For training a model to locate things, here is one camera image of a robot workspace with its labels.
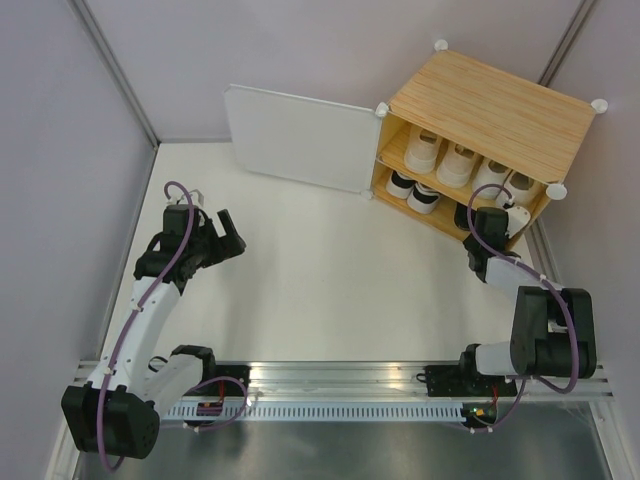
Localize white leather sneaker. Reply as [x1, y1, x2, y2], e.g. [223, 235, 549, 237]
[495, 171, 542, 207]
[472, 158, 511, 198]

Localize black and white sneaker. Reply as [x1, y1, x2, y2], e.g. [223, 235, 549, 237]
[406, 182, 441, 215]

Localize beige lace sneaker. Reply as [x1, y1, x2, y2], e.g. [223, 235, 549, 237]
[404, 125, 444, 174]

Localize white translucent cabinet door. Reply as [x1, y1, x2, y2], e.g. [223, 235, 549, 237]
[224, 85, 387, 194]

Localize black canvas sneaker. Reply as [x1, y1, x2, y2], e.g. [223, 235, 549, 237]
[453, 202, 470, 232]

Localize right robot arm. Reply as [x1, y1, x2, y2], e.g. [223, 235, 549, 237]
[456, 207, 597, 395]

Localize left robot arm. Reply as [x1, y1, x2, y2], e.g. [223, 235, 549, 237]
[61, 204, 246, 460]

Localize wooden shoe cabinet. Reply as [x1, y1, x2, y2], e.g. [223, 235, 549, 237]
[372, 40, 608, 241]

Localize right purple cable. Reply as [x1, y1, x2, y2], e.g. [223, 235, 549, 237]
[466, 183, 584, 396]

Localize purple cable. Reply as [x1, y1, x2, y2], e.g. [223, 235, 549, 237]
[97, 180, 251, 474]
[466, 183, 584, 396]

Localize aluminium rail with cable duct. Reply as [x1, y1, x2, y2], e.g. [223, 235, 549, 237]
[160, 362, 614, 424]

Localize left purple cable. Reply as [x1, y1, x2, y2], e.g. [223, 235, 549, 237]
[97, 180, 251, 474]

